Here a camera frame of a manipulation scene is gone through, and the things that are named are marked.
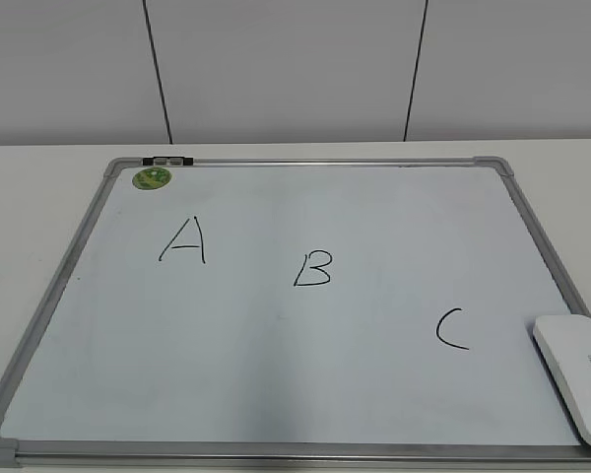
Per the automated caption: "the white board eraser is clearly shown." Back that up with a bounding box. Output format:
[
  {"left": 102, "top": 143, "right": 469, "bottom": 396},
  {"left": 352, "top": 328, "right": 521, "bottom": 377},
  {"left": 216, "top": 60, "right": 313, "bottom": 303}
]
[{"left": 533, "top": 314, "right": 591, "bottom": 445}]

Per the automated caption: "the green round magnet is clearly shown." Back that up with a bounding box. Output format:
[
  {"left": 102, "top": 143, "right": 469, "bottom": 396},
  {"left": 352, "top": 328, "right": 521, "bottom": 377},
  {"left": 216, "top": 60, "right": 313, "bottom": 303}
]
[{"left": 132, "top": 167, "right": 171, "bottom": 190}]

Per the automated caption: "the black grey marker clip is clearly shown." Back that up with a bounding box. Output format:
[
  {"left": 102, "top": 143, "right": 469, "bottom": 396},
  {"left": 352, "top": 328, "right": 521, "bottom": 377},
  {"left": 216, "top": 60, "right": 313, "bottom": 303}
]
[{"left": 142, "top": 156, "right": 194, "bottom": 167}]

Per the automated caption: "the white board with grey frame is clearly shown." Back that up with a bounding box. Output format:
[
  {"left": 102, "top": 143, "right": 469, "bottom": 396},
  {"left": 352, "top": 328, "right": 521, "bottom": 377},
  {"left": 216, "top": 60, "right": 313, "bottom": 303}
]
[{"left": 0, "top": 157, "right": 591, "bottom": 469}]

